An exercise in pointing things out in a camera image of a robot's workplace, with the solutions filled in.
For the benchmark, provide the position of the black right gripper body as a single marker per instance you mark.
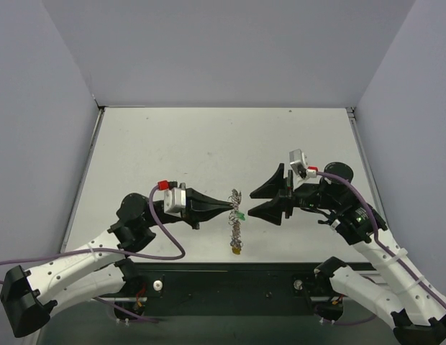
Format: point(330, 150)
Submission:
point(288, 195)

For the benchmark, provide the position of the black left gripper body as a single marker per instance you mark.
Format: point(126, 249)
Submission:
point(189, 207)

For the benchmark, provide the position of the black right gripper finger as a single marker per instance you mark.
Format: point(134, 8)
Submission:
point(270, 211)
point(270, 188)

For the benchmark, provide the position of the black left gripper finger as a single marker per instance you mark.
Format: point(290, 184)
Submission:
point(197, 201)
point(207, 214)

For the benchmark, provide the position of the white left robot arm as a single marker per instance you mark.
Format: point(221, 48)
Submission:
point(103, 265)

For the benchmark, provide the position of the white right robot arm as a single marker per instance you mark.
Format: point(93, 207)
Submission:
point(409, 304)

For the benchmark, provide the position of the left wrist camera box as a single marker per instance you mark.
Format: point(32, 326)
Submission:
point(174, 202)

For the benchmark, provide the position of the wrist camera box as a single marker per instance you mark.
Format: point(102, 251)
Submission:
point(298, 161)
point(174, 202)

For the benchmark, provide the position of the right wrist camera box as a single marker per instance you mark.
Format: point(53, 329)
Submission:
point(298, 161)

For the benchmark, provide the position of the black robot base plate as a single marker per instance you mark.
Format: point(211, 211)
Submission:
point(225, 289)

